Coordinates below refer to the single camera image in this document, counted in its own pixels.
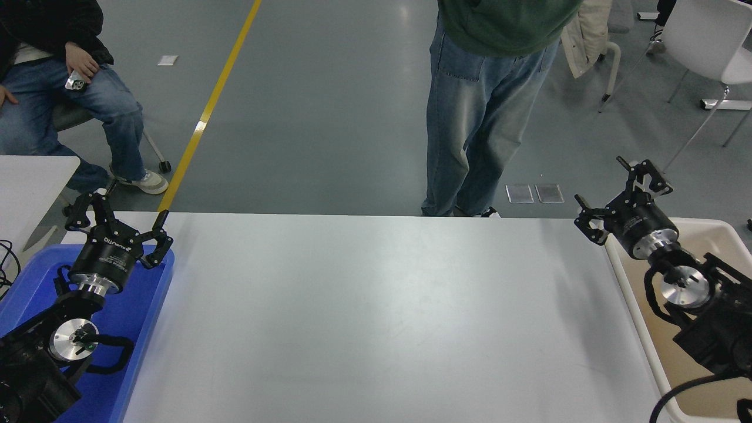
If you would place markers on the person's right hand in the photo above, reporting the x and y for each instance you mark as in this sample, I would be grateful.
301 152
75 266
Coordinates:
7 94

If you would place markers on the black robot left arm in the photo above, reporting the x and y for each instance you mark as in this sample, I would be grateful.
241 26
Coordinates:
29 382

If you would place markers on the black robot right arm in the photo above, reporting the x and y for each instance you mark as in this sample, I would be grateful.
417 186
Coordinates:
714 335

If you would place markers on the clear floor plate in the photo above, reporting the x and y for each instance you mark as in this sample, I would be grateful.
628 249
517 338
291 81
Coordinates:
520 193
550 193

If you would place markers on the white smartphone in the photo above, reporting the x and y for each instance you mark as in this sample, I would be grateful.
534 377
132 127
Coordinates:
76 82

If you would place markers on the blue plastic tray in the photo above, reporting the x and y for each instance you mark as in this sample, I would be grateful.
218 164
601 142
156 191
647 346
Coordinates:
135 305

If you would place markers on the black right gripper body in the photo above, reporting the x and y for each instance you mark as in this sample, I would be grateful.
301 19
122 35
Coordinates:
643 226

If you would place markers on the beige jacket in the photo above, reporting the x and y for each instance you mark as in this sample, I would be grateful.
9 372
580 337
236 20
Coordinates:
587 41

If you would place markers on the small white table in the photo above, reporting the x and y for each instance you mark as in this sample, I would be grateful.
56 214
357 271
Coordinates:
29 188

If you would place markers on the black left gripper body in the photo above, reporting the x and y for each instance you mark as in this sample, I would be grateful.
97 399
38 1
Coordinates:
108 258

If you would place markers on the white table foot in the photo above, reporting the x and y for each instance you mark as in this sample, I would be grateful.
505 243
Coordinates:
646 16
728 105

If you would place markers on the white shell chair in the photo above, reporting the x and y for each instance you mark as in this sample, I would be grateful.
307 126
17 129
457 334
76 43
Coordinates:
705 35

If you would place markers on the large pale plastic bin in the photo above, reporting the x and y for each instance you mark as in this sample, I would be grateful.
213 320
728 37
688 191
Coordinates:
722 241

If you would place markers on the person's left hand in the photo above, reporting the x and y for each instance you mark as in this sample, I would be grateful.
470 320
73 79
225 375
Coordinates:
82 59

